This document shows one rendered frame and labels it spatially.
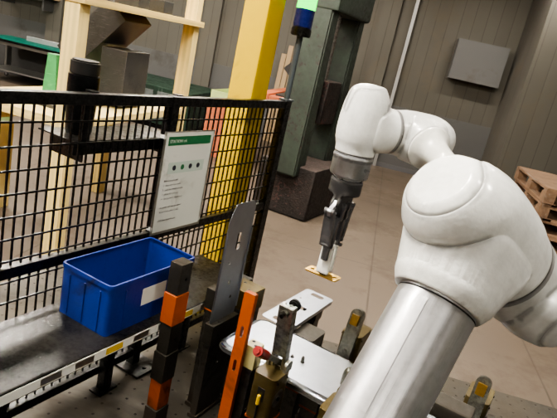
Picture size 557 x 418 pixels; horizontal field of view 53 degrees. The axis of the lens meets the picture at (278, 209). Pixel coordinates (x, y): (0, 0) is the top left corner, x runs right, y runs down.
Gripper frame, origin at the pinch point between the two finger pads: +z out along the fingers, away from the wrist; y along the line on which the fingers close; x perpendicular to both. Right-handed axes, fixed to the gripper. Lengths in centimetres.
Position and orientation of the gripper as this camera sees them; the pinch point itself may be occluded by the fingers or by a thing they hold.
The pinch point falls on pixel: (326, 258)
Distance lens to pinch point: 134.6
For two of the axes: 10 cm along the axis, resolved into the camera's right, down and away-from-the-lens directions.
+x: -8.4, -3.2, 4.4
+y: 5.0, -1.5, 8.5
